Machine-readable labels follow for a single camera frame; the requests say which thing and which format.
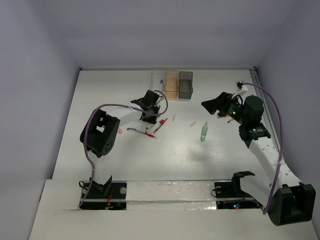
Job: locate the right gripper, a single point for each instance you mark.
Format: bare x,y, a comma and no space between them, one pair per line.
219,104

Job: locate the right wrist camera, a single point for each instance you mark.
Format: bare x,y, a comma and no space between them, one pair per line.
241,86

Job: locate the orange highlighter marker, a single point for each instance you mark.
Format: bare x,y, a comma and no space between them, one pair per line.
220,115

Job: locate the green highlighter marker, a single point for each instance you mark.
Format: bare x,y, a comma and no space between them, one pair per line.
204,132

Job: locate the red pen thin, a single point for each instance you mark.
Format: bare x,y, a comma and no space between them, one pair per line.
147,134

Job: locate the clear plastic container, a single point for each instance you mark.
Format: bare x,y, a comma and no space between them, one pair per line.
156,77

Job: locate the orange plastic container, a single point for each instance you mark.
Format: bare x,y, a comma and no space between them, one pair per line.
171,85

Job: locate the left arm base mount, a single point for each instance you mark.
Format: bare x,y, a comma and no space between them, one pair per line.
108,196

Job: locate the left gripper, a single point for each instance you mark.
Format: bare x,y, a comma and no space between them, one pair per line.
152,120

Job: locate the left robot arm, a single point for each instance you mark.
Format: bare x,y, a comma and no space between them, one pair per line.
99,133

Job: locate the grey plastic container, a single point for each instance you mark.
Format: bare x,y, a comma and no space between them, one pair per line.
185,85

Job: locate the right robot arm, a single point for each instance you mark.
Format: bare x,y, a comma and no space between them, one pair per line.
286,199

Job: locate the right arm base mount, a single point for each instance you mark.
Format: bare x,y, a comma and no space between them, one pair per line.
230,196

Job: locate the red gel pen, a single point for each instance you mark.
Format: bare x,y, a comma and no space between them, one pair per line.
161,122

